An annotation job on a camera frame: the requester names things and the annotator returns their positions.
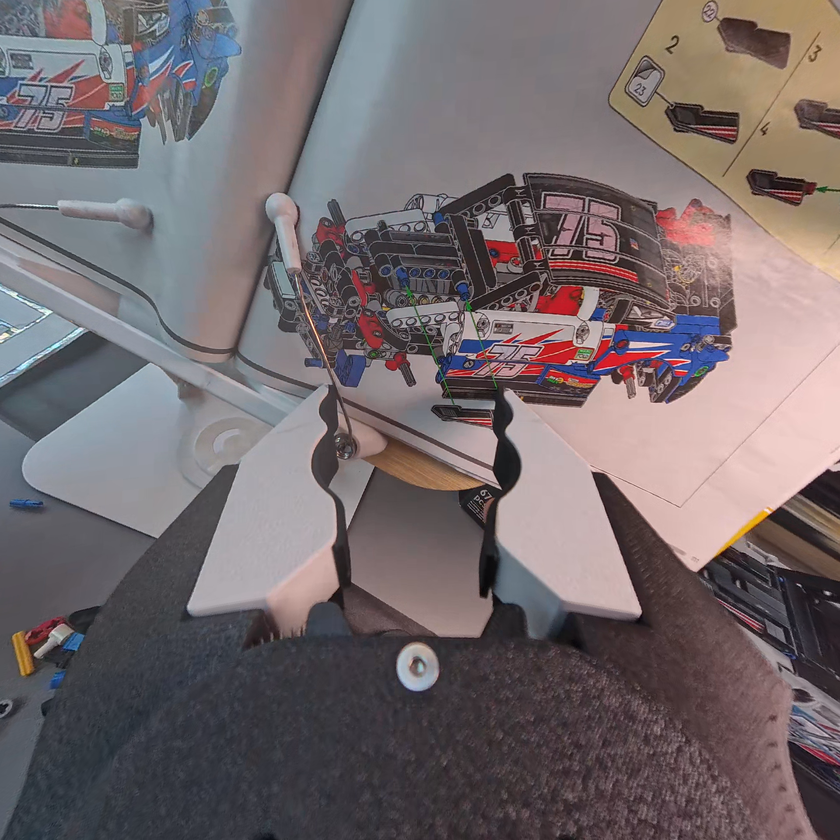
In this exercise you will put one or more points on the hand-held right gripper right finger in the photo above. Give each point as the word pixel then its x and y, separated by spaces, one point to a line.
pixel 558 531

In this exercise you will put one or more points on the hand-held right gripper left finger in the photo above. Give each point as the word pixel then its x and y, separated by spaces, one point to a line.
pixel 275 525

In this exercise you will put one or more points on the toy car building manual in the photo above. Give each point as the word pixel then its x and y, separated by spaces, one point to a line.
pixel 525 98

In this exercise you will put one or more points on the grey desk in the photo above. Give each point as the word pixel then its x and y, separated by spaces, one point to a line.
pixel 79 564

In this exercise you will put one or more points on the white book stand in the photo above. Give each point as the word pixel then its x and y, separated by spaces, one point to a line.
pixel 98 459

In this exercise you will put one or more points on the partly built toy brick car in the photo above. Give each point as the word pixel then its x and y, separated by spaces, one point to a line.
pixel 774 610

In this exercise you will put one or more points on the white brick pin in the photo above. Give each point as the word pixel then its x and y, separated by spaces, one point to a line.
pixel 56 642

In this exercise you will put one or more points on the blue pin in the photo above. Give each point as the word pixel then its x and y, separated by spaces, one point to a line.
pixel 26 504

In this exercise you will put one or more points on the yellow brick axle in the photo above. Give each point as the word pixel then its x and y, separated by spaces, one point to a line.
pixel 23 653

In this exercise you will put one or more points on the holographic sticker sheet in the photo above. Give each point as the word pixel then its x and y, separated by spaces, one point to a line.
pixel 33 334

